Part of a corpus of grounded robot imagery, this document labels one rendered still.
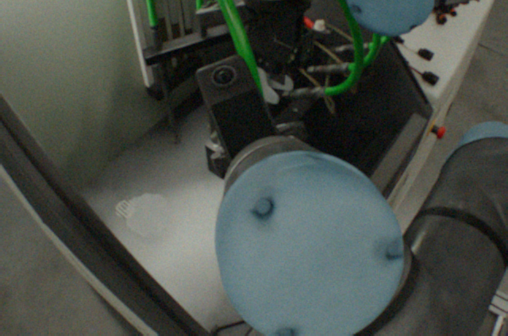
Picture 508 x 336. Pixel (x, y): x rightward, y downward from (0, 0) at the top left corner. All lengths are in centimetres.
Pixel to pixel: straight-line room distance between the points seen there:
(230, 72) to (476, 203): 22
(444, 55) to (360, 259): 95
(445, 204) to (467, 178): 3
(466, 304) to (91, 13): 71
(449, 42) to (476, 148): 85
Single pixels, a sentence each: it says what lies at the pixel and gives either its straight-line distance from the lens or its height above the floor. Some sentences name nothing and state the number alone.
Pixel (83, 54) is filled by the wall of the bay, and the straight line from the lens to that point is 81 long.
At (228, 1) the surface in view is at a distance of 42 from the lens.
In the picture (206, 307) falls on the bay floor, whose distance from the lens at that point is 80.
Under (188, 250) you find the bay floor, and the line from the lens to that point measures 84.
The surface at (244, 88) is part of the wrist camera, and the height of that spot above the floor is 134.
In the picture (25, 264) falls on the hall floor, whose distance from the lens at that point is 197.
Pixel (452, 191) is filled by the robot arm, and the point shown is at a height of 137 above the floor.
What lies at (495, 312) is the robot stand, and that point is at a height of 23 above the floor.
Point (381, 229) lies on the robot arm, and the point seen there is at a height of 145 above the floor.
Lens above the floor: 158
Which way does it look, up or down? 51 degrees down
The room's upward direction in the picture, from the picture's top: straight up
